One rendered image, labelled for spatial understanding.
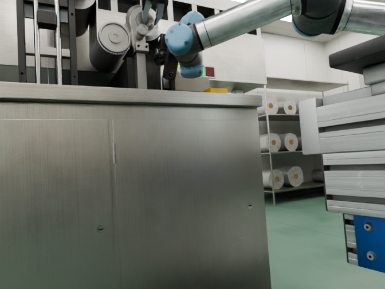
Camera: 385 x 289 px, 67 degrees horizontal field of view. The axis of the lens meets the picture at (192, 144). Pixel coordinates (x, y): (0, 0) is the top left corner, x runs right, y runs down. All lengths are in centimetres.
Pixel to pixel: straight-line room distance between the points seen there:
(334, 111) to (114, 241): 64
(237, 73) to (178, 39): 106
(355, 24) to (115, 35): 81
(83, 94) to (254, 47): 135
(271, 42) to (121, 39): 444
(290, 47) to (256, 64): 386
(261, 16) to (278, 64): 463
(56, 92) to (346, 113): 65
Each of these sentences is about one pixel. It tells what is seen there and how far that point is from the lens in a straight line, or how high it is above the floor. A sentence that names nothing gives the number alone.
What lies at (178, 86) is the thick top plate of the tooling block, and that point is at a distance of 118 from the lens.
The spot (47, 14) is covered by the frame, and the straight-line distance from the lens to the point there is 106.
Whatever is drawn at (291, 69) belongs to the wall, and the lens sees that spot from 563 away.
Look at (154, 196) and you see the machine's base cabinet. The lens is 86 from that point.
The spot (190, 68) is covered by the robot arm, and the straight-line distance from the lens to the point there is 92.
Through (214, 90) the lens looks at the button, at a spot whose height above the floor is 91.
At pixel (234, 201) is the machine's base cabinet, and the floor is 54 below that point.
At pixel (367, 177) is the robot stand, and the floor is 65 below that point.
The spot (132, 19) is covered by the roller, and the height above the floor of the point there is 125.
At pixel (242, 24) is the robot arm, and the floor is 103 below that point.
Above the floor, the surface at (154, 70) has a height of 108.
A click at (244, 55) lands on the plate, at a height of 131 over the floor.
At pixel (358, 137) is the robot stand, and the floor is 70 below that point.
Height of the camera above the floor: 69
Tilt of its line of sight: 3 degrees up
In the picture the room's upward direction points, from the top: 4 degrees counter-clockwise
